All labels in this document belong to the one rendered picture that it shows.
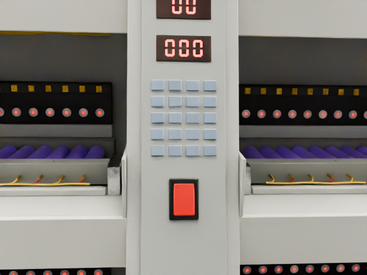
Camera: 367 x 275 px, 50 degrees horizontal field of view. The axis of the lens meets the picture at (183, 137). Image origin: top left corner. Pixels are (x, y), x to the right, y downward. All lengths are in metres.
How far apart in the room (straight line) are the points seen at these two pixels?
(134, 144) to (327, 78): 0.34
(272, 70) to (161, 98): 0.27
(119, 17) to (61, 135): 0.21
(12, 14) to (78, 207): 0.17
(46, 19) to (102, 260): 0.21
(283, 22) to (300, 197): 0.16
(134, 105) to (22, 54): 0.27
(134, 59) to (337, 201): 0.23
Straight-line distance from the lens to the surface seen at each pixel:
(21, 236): 0.36
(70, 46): 0.56
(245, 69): 0.55
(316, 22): 0.38
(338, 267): 0.57
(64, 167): 0.41
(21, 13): 0.37
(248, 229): 0.35
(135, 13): 0.35
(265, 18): 0.37
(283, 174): 0.42
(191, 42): 0.34
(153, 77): 0.33
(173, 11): 0.34
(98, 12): 0.36
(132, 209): 0.33
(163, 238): 0.33
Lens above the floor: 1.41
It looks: 2 degrees up
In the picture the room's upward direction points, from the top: straight up
